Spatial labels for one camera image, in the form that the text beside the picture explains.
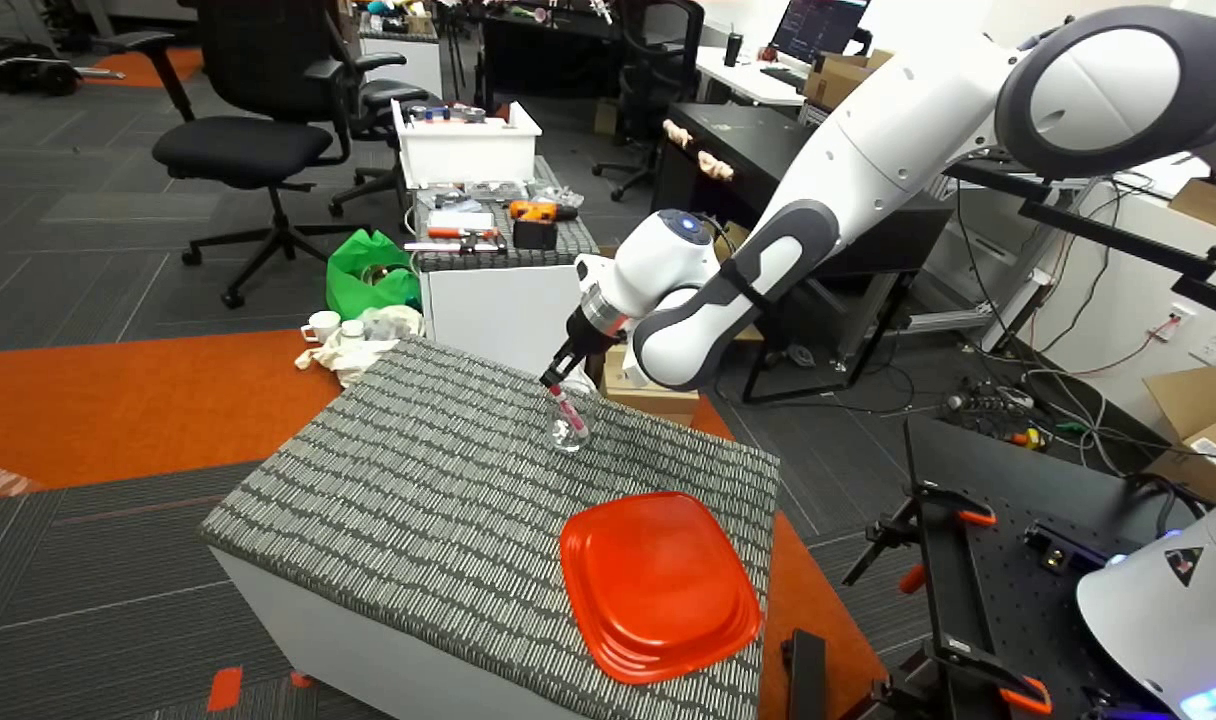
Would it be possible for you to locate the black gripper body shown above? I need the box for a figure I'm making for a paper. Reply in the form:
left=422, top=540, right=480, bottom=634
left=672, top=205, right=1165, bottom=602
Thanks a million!
left=547, top=308, right=612, bottom=372

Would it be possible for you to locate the clear glass cup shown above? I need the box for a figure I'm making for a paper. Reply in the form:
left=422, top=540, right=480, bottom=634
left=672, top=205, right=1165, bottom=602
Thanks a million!
left=547, top=391, right=597, bottom=459

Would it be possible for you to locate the small white cabinet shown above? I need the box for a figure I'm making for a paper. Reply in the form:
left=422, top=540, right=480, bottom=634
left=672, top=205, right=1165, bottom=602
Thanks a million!
left=417, top=257, right=600, bottom=390

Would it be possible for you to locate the orange and black tool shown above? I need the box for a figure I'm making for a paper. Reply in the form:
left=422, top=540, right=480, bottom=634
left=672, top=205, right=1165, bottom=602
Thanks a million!
left=503, top=196, right=565, bottom=252

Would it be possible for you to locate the pile of small supplies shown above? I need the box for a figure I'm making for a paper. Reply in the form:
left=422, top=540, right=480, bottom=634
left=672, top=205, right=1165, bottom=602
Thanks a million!
left=401, top=189, right=514, bottom=262

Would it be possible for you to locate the grey woven mat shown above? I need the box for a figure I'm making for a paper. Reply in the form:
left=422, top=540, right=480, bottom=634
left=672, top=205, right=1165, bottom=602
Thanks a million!
left=199, top=338, right=784, bottom=720

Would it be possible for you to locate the white cloth pile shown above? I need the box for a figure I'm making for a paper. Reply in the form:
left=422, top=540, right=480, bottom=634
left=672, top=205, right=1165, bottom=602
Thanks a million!
left=294, top=302, right=429, bottom=391

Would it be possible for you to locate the white plastic storage bin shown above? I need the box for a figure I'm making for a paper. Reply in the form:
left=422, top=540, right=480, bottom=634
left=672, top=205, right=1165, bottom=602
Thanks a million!
left=387, top=95, right=547, bottom=192

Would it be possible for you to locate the green bag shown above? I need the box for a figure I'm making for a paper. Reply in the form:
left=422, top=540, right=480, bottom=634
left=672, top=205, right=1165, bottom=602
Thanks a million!
left=325, top=225, right=423, bottom=324

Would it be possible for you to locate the red square plastic plate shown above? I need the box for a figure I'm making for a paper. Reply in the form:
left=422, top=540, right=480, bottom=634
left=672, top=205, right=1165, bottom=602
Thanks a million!
left=555, top=487, right=770, bottom=690

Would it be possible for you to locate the black desk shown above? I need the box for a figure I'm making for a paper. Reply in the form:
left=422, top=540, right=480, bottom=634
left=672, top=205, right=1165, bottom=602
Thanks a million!
left=645, top=99, right=958, bottom=410

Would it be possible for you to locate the dark background desk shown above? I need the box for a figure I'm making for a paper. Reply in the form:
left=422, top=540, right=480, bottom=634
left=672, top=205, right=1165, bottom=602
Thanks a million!
left=480, top=3, right=628, bottom=104

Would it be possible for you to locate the black mesh office chair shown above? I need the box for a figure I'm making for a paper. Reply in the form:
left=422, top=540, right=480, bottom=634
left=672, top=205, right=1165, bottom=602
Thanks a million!
left=588, top=0, right=709, bottom=208

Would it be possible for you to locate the white desk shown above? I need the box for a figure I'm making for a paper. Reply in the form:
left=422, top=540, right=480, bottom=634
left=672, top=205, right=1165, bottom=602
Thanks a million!
left=692, top=43, right=813, bottom=113

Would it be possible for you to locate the cardboard box on desk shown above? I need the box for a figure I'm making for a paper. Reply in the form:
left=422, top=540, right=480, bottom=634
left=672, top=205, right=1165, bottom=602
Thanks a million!
left=806, top=51, right=896, bottom=117

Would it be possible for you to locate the black swivel office chair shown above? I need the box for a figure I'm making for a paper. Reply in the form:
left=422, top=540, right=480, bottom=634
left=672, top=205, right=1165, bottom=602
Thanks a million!
left=147, top=0, right=412, bottom=313

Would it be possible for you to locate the black flat bar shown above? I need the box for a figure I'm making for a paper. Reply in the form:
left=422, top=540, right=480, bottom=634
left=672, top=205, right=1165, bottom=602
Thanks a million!
left=780, top=628, right=832, bottom=720

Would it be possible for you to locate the open laptop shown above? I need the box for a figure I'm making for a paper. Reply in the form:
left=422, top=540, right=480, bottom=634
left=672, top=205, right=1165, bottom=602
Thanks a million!
left=766, top=0, right=876, bottom=71

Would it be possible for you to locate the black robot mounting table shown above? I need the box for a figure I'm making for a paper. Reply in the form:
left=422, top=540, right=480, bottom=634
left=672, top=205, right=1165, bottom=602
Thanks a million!
left=883, top=414, right=1216, bottom=720

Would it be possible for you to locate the black bag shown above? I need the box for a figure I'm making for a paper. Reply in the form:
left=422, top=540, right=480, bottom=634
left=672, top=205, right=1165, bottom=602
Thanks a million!
left=0, top=38, right=84, bottom=99

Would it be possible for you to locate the cardboard box flap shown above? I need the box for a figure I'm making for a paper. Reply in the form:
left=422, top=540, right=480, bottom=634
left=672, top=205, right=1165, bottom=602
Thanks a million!
left=1169, top=176, right=1216, bottom=245

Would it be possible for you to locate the black clamp with orange handle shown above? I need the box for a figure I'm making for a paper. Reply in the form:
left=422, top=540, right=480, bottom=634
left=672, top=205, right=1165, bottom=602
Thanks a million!
left=841, top=480, right=1004, bottom=674
left=883, top=638, right=1062, bottom=720

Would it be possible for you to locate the tangle of floor cables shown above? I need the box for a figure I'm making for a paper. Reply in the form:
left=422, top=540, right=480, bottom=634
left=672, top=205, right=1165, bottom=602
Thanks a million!
left=946, top=365, right=1174, bottom=472

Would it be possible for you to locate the black metal frame rail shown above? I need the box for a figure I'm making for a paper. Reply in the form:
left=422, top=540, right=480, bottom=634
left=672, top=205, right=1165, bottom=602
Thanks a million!
left=946, top=155, right=1216, bottom=327

